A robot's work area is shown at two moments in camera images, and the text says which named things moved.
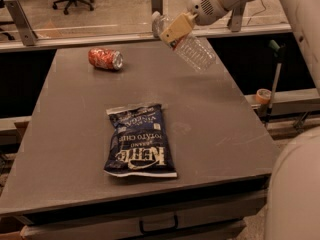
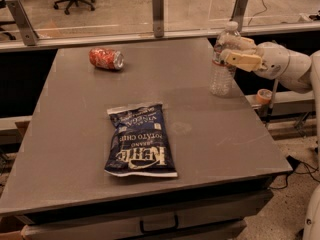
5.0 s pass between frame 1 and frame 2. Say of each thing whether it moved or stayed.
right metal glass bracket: stayed
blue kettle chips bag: stayed
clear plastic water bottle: moved
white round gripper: moved
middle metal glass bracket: stayed
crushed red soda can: stayed
